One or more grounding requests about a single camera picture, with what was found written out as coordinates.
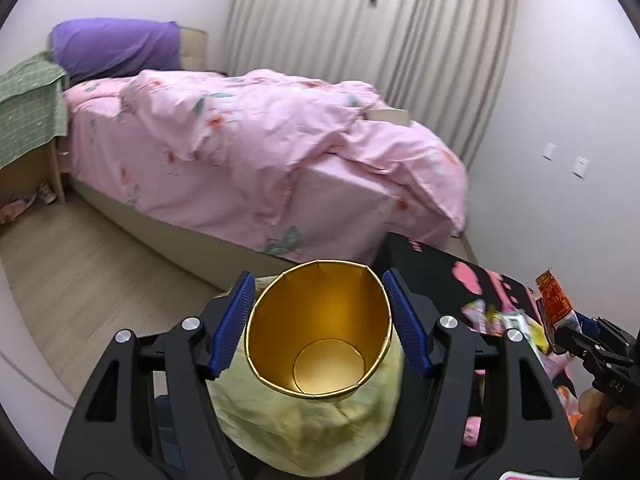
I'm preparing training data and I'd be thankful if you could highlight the red orange snack wrapper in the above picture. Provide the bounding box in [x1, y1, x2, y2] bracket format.
[536, 267, 581, 356]

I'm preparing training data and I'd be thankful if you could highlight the pink floral duvet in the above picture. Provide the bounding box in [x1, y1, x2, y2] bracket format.
[117, 69, 471, 242]

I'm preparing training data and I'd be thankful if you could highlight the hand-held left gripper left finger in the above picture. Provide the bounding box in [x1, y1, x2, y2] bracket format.
[52, 271, 258, 480]

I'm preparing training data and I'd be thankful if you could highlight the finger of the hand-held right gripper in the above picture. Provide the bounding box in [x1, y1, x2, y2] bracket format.
[552, 327, 593, 362]
[575, 312, 608, 337]

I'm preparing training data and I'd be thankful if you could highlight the yellow silver snack packet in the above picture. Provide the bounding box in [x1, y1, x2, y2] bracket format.
[462, 300, 506, 336]

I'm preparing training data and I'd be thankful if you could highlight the green checked cloth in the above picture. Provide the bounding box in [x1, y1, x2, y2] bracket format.
[0, 51, 70, 171]

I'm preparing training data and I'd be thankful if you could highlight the beige striped curtain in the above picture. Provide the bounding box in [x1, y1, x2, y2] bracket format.
[222, 0, 518, 171]

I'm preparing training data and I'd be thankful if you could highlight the bed with beige headboard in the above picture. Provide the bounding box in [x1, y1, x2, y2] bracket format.
[50, 27, 471, 267]

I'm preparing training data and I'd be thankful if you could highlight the pink bed sheet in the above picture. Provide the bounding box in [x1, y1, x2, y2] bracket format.
[64, 80, 396, 262]

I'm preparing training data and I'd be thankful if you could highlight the black mat with pink print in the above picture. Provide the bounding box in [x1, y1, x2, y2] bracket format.
[372, 232, 601, 461]

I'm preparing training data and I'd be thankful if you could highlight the pink toy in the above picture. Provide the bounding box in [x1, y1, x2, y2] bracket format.
[542, 352, 581, 386]

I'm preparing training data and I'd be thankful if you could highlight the purple pillow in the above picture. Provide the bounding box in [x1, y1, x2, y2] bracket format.
[50, 20, 182, 86]

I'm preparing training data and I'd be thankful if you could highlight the wooden nightstand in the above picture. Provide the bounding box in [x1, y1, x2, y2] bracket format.
[0, 135, 68, 212]

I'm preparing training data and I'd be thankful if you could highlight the person's right hand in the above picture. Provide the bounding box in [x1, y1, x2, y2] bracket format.
[575, 389, 635, 451]

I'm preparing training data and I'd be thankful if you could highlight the pink slipper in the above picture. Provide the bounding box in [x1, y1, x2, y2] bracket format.
[0, 197, 36, 226]

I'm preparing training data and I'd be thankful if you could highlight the beige box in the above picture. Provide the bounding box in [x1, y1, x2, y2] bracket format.
[365, 105, 412, 127]

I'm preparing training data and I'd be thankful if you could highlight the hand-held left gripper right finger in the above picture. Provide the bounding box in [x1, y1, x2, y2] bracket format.
[382, 267, 583, 480]

